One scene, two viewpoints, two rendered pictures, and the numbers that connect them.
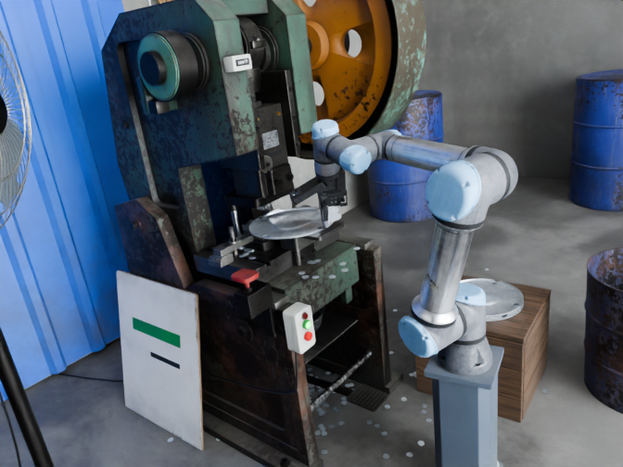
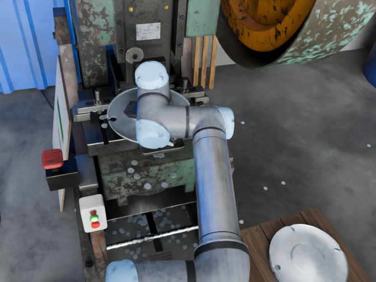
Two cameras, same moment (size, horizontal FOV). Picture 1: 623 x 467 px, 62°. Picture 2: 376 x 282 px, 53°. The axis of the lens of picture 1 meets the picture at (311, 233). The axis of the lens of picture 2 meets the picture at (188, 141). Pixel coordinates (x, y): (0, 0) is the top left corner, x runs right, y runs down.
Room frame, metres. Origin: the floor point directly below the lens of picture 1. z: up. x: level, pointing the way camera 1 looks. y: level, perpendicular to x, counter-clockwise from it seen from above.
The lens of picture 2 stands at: (0.86, -0.48, 1.63)
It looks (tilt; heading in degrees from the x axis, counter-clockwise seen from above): 45 degrees down; 27
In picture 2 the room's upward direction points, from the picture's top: 6 degrees clockwise
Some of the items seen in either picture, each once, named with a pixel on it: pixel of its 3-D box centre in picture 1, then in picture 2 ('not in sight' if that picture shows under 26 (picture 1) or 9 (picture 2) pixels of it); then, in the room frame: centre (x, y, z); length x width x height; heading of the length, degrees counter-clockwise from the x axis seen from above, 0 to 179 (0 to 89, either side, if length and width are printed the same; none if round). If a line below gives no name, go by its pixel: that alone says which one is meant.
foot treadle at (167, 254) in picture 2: (316, 381); (150, 220); (1.65, 0.05, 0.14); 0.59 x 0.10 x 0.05; 49
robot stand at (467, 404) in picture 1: (465, 422); not in sight; (1.24, -0.39, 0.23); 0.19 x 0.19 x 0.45; 59
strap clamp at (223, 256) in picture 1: (231, 242); (95, 102); (1.61, 0.27, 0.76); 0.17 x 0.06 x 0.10; 139
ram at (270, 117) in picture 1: (261, 147); (145, 32); (1.71, 0.12, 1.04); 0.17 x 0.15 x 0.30; 49
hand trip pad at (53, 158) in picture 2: (247, 284); (54, 164); (1.34, 0.20, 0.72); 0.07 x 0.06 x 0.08; 49
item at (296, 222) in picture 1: (291, 222); (150, 113); (1.65, 0.06, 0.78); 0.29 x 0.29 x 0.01
